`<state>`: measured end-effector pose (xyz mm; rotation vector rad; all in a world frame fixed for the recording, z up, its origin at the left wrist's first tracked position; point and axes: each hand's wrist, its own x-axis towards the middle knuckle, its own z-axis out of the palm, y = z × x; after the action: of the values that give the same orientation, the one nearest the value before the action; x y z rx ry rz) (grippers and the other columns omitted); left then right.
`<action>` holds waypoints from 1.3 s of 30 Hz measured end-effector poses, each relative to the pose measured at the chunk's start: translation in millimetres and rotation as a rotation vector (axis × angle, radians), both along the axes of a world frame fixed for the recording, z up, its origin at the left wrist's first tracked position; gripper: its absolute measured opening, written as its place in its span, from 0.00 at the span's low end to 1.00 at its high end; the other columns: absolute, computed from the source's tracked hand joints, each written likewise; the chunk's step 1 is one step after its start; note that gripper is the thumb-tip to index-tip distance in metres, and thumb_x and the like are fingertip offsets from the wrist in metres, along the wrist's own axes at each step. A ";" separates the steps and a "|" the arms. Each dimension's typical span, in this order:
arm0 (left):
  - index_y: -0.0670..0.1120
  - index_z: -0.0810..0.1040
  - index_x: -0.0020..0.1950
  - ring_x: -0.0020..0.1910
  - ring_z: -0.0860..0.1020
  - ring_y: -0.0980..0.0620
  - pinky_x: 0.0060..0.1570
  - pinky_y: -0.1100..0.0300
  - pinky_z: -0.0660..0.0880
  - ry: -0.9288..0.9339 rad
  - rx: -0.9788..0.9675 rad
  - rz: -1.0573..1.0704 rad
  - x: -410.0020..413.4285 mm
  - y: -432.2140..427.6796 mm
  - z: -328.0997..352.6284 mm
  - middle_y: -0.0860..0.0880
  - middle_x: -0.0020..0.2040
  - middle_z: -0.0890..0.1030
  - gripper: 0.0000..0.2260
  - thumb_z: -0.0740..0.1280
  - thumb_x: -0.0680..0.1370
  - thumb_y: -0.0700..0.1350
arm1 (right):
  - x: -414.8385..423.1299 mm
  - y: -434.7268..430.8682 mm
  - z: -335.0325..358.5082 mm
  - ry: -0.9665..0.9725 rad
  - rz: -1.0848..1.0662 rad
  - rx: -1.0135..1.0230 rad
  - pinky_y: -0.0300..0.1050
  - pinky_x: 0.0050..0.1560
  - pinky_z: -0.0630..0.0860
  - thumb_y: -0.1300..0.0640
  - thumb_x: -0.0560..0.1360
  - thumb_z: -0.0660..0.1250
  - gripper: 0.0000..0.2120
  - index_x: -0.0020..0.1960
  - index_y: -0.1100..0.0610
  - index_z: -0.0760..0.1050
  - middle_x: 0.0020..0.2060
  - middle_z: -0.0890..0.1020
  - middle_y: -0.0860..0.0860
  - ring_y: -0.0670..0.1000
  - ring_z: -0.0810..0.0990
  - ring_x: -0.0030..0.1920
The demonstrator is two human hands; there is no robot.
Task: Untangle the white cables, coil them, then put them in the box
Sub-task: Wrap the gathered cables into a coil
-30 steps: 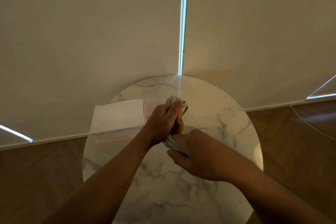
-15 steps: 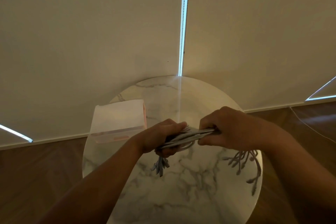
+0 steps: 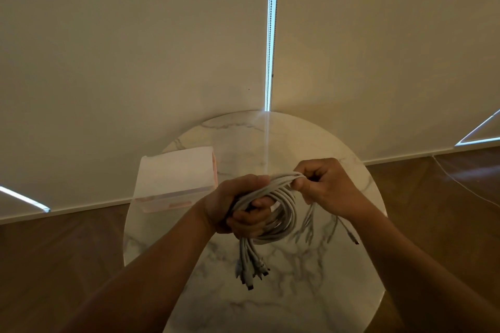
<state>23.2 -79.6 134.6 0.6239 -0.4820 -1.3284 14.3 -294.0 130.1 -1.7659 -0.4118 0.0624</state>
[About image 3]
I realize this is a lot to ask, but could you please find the person's left hand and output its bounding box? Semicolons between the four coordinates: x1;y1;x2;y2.
197;174;276;240

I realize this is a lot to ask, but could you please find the person's right hand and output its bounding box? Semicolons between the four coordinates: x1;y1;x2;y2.
291;158;371;222

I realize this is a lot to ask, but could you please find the long white cable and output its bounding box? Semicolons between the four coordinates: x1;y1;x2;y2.
226;172;360;291

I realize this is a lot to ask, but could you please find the pink white storage box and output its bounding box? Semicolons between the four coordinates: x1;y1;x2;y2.
132;146;219;214

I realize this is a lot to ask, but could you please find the person's left forearm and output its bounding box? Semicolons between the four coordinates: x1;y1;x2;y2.
62;206;219;333

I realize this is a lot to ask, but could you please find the person's right forearm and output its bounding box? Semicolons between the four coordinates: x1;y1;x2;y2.
345;206;500;333

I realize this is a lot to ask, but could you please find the beige roller blind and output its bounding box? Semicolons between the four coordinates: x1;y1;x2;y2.
0;0;271;224
269;0;500;165

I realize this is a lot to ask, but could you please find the blind bead chain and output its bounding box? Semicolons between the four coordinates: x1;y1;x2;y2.
264;0;281;112

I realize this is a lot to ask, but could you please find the thin white floor cord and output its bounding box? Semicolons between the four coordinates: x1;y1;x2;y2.
432;155;500;208

